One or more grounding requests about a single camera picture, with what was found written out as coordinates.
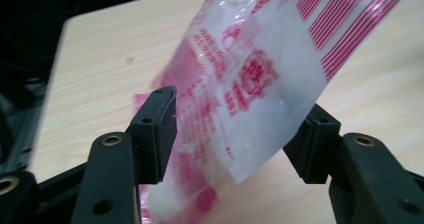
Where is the pink and white plastic bag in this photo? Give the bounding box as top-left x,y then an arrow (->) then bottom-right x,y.
132,0 -> 417,224

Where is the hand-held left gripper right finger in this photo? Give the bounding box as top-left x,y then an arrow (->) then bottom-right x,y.
282,102 -> 424,224

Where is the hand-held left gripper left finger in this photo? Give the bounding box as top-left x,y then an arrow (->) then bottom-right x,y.
69,85 -> 178,224

